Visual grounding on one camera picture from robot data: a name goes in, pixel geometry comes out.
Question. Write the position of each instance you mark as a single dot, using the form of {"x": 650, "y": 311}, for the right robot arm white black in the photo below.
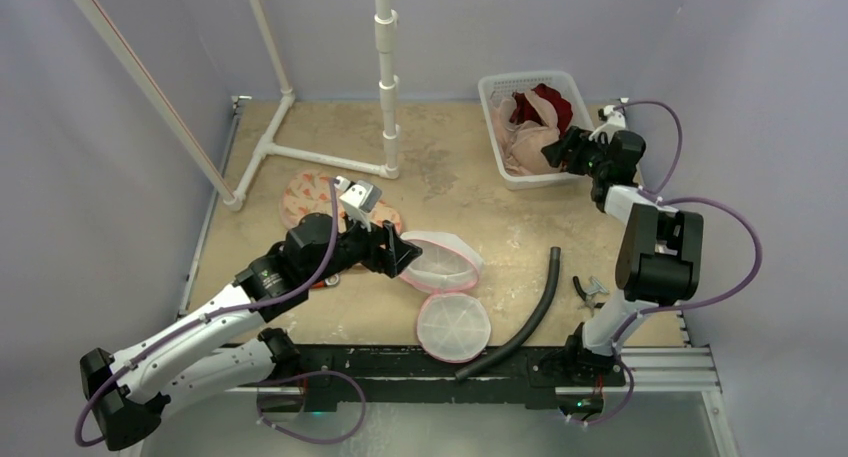
{"x": 658, "y": 263}

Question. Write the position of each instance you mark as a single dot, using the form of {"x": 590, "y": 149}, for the white mesh laundry bag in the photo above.
{"x": 452, "y": 326}

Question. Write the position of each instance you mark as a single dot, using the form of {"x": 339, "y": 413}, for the red adjustable wrench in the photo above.
{"x": 329, "y": 282}

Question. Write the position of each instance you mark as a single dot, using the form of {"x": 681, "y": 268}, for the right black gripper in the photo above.
{"x": 573, "y": 153}

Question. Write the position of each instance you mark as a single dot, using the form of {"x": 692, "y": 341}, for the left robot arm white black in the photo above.
{"x": 128, "y": 392}

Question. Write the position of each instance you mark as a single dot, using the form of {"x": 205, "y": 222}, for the beige tan bra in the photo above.
{"x": 525, "y": 157}

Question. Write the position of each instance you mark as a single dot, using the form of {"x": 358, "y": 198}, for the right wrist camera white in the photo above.
{"x": 612, "y": 120}

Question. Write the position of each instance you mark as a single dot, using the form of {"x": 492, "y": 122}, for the floral mesh laundry bag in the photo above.
{"x": 308, "y": 192}

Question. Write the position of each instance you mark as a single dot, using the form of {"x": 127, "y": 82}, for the white pvc pipe rack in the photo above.
{"x": 385, "y": 25}

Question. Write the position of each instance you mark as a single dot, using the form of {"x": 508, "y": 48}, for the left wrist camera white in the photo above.
{"x": 358, "y": 200}

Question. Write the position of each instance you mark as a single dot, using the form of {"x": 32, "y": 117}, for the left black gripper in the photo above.
{"x": 379, "y": 259}

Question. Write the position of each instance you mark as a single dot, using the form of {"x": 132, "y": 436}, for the pink bra in basket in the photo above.
{"x": 503, "y": 129}

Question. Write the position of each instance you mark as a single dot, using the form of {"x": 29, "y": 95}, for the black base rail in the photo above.
{"x": 534, "y": 377}

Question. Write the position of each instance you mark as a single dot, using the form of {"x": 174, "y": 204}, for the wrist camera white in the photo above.
{"x": 358, "y": 200}
{"x": 612, "y": 120}

